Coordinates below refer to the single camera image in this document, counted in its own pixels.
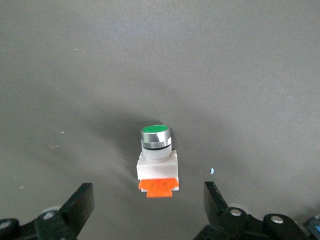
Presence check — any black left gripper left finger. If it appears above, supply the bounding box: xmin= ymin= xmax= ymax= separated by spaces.
xmin=0 ymin=182 xmax=95 ymax=240

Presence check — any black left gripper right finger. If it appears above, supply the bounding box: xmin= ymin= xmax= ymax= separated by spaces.
xmin=203 ymin=181 xmax=312 ymax=240

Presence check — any dark grey table mat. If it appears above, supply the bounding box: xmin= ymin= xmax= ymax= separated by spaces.
xmin=0 ymin=0 xmax=320 ymax=240

